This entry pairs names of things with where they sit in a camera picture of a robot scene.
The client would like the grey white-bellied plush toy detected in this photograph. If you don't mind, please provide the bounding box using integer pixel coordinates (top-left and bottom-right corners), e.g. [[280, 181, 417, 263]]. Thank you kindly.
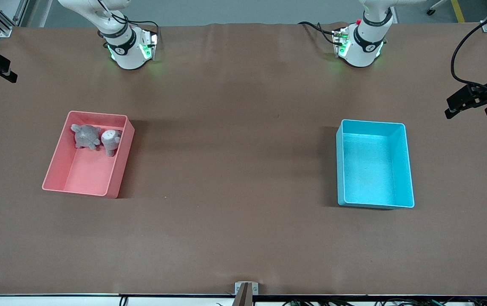
[[101, 130, 122, 157]]

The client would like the black left base cable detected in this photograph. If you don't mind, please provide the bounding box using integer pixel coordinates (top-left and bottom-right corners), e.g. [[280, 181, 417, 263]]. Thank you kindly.
[[297, 21, 338, 45]]

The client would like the pink plastic box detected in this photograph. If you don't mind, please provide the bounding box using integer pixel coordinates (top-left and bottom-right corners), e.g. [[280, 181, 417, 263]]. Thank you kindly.
[[42, 110, 135, 199]]

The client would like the black right base cable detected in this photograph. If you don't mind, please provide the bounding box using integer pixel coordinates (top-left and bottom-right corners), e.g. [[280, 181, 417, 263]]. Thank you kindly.
[[130, 20, 160, 37]]

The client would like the black base cable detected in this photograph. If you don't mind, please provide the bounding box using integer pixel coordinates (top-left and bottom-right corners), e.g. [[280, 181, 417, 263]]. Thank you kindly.
[[297, 21, 338, 45], [130, 20, 160, 37]]

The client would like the metal table edge bracket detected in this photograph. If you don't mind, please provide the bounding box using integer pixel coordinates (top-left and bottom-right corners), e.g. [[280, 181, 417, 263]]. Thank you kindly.
[[235, 282, 259, 306]]

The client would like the blue plastic box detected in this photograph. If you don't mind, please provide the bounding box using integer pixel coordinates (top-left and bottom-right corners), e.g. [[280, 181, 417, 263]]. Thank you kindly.
[[336, 119, 415, 210]]

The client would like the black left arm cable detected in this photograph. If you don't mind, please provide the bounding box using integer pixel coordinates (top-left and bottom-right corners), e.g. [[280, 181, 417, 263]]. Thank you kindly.
[[450, 2, 487, 93]]

